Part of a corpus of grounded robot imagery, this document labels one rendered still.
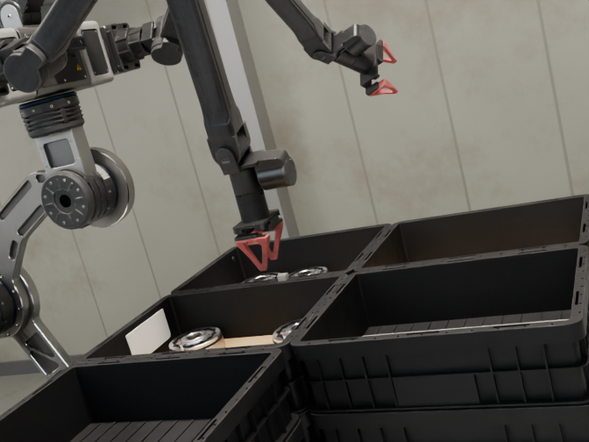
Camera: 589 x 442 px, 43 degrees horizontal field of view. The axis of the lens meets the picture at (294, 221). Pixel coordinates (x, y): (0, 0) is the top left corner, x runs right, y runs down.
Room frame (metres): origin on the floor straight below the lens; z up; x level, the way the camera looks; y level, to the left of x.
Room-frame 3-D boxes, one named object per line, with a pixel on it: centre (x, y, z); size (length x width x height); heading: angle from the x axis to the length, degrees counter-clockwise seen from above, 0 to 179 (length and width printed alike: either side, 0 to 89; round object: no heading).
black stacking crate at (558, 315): (1.05, -0.19, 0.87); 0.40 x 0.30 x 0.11; 64
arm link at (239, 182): (1.43, 0.07, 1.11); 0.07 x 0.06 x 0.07; 66
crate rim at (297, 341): (1.05, -0.19, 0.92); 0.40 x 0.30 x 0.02; 64
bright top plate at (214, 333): (1.34, 0.24, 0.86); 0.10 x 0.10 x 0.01
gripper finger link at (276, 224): (1.45, 0.07, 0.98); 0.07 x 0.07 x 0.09; 68
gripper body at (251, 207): (1.44, 0.07, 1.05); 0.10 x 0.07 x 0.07; 158
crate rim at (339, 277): (1.22, 0.17, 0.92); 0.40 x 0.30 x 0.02; 64
